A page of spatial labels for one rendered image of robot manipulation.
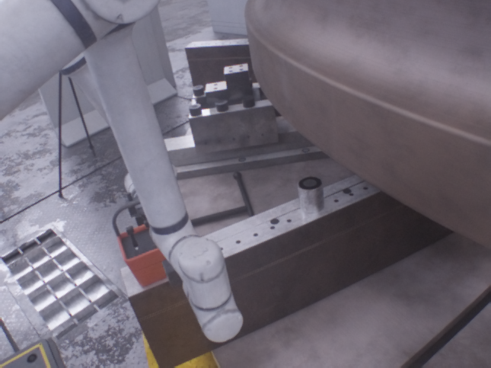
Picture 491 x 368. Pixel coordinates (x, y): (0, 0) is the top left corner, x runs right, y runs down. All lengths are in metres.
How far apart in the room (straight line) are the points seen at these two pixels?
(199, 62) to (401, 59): 2.48
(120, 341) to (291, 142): 1.33
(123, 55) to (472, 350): 1.34
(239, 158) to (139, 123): 1.68
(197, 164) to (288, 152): 0.51
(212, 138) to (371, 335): 1.28
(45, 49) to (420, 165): 0.85
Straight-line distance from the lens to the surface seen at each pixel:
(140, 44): 4.50
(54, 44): 0.59
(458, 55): 1.13
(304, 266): 1.54
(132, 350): 2.13
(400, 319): 1.65
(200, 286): 0.88
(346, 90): 1.23
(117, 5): 0.59
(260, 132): 2.33
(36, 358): 1.85
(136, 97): 0.80
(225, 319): 0.93
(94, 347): 2.22
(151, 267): 1.29
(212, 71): 3.51
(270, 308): 1.59
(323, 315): 1.66
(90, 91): 1.39
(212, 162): 2.49
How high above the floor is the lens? 1.59
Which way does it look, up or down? 31 degrees down
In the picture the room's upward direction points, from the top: 11 degrees counter-clockwise
